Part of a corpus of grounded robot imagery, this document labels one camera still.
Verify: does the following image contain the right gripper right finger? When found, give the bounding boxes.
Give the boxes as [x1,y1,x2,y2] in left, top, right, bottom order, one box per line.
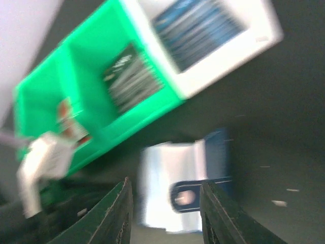
[200,181,286,244]

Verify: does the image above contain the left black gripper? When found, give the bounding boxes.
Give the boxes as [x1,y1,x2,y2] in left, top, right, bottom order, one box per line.
[1,179,115,243]

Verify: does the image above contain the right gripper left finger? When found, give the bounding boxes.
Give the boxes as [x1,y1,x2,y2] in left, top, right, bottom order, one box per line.
[50,177,133,244]

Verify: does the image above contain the blue leather card holder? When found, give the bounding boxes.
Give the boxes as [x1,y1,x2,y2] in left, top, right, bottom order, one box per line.
[137,128,232,234]

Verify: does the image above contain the green double card bin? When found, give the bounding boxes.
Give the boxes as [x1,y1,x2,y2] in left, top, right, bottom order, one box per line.
[13,1,183,174]

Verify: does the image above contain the white card bin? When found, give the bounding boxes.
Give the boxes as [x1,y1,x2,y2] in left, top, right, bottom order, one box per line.
[121,1,283,99]

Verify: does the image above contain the red card stack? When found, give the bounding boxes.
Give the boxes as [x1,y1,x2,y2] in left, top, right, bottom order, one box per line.
[57,98,92,149]

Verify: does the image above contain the black card stack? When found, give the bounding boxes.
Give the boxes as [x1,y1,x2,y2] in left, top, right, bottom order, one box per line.
[103,43,164,114]

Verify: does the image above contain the blue card stack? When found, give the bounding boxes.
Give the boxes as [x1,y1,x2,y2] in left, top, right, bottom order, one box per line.
[153,1,247,71]

